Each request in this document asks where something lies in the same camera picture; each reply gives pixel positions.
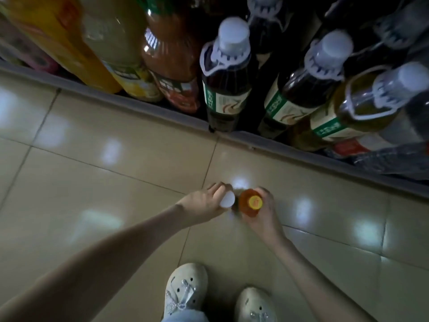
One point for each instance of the person's right hand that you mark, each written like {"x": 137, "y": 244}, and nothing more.
{"x": 271, "y": 224}

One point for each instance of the person's left hand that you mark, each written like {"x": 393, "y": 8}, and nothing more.
{"x": 201, "y": 208}

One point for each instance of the yellow bottle white cap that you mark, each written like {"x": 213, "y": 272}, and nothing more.
{"x": 227, "y": 199}

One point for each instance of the orange bottle yellow cap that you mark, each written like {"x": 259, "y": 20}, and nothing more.
{"x": 251, "y": 203}

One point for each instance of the dark grey store shelving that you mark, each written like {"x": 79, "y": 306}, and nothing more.
{"x": 322, "y": 164}

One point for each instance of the row of large water jugs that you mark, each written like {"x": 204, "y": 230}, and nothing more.
{"x": 395, "y": 161}

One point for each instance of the person's left forearm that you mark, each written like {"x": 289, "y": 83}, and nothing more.
{"x": 87, "y": 278}

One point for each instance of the person's right forearm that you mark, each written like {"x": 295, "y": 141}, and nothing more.
{"x": 322, "y": 291}

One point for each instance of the person's white left shoe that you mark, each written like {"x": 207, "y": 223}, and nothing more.
{"x": 186, "y": 288}

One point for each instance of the person's white shoe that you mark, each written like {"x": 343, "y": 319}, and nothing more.
{"x": 186, "y": 288}
{"x": 255, "y": 306}

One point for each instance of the person's white right shoe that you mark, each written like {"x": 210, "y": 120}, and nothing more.
{"x": 255, "y": 306}

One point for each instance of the person's blue jeans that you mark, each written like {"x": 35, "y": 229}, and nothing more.
{"x": 184, "y": 318}

